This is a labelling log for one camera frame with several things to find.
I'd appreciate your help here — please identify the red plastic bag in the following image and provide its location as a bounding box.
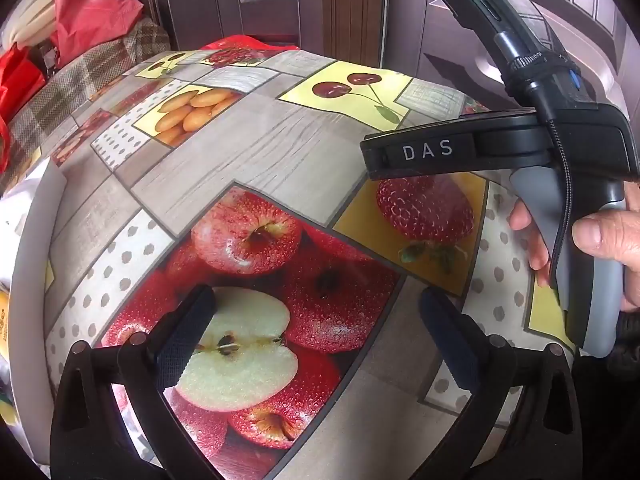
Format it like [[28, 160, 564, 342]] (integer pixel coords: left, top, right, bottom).
[[200, 34, 301, 53]]

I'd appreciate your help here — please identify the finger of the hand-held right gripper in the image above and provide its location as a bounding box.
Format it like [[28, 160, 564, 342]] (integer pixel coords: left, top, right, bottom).
[[360, 119, 479, 181]]

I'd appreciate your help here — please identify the person's right hand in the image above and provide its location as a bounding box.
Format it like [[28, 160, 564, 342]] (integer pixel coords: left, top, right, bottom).
[[509, 180, 640, 313]]

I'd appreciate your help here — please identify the red nonwoven bag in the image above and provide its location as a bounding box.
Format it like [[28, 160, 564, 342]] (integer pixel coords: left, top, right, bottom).
[[52, 0, 146, 68]]

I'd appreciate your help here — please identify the plaid covered bench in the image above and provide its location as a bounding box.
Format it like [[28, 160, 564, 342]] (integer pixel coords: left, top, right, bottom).
[[0, 17, 173, 161]]

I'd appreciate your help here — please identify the black braided cable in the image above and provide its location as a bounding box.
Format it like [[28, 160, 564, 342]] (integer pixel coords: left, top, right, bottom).
[[492, 30, 576, 266]]

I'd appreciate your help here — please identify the red tote bag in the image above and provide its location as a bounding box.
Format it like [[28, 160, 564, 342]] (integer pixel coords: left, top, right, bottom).
[[0, 44, 47, 171]]

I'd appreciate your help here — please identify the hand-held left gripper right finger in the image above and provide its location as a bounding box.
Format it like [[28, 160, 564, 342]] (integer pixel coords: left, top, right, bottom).
[[419, 287, 582, 480]]

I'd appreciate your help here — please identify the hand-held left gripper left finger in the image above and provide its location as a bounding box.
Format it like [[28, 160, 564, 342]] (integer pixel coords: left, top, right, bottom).
[[49, 284, 217, 480]]

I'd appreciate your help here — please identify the white cardboard box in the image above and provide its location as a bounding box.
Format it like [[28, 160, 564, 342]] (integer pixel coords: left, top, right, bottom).
[[0, 157, 68, 480]]

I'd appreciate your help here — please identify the yellow packet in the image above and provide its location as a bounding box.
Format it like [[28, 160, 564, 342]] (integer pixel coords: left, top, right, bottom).
[[0, 292, 12, 356]]

